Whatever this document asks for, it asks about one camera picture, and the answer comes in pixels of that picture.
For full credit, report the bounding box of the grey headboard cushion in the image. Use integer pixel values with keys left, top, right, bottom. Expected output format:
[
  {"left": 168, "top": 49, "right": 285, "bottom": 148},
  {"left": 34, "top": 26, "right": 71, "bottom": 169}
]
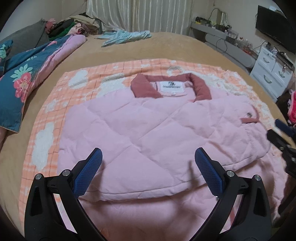
[{"left": 1, "top": 19, "right": 49, "bottom": 59}]

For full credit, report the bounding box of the pink yellow cartoon towel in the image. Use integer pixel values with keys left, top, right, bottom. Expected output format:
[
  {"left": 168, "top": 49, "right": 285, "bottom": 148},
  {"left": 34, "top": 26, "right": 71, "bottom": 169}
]
[{"left": 287, "top": 91, "right": 296, "bottom": 126}]

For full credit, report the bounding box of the striped beige curtain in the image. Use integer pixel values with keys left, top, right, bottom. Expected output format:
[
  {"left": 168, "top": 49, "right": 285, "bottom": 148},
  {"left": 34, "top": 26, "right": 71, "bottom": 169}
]
[{"left": 86, "top": 0, "right": 194, "bottom": 35}]

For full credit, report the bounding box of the black wall television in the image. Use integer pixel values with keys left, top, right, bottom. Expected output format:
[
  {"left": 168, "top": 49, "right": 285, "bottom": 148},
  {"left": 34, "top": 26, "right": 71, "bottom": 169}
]
[{"left": 255, "top": 6, "right": 295, "bottom": 53}]

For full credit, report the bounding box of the pink quilted jacket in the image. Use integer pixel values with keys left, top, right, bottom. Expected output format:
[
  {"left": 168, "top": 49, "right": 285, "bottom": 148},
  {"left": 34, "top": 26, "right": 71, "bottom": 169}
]
[{"left": 58, "top": 73, "right": 287, "bottom": 240}]

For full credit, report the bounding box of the grey dressing table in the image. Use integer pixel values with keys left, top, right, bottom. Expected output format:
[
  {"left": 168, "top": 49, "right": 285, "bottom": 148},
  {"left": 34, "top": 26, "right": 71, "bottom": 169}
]
[{"left": 190, "top": 19, "right": 256, "bottom": 72}]

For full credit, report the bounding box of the blue floral pink quilt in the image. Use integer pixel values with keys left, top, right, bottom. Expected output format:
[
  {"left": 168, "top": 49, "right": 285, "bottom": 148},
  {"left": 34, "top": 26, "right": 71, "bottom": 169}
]
[{"left": 1, "top": 35, "right": 87, "bottom": 143}]

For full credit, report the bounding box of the orange checked cloud blanket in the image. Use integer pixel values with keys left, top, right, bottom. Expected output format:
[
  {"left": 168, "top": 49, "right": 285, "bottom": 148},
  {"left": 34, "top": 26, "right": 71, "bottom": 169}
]
[{"left": 18, "top": 59, "right": 274, "bottom": 223}]

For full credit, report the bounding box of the tan bed sheet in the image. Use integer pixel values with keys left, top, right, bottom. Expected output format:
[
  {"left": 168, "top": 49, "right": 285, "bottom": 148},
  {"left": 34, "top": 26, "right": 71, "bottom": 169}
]
[{"left": 1, "top": 32, "right": 285, "bottom": 232}]

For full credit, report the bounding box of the white drawer cabinet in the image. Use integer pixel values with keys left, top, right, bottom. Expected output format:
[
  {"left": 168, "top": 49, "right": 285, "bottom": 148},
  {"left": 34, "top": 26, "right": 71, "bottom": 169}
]
[{"left": 250, "top": 45, "right": 295, "bottom": 102}]

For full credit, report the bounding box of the pile of mixed clothes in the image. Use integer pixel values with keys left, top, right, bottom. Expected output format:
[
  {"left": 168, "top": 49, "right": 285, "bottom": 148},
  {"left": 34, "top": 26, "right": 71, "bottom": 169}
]
[{"left": 45, "top": 14, "right": 102, "bottom": 41}]

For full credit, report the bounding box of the light blue garment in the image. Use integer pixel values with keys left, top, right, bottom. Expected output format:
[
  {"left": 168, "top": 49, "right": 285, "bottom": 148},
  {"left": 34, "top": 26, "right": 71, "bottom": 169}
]
[{"left": 96, "top": 30, "right": 152, "bottom": 47}]

